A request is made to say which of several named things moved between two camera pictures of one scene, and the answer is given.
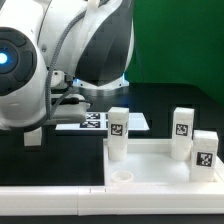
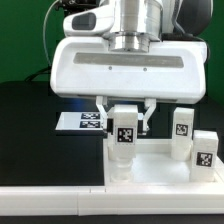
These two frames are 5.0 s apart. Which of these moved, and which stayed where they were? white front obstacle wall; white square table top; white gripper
Moved: white gripper
Stayed: white square table top; white front obstacle wall
